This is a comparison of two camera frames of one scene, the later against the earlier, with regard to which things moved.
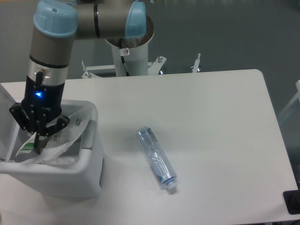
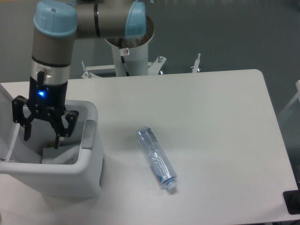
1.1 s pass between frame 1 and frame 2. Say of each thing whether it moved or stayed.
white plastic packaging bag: moved
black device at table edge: stayed
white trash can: stayed
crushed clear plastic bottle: stayed
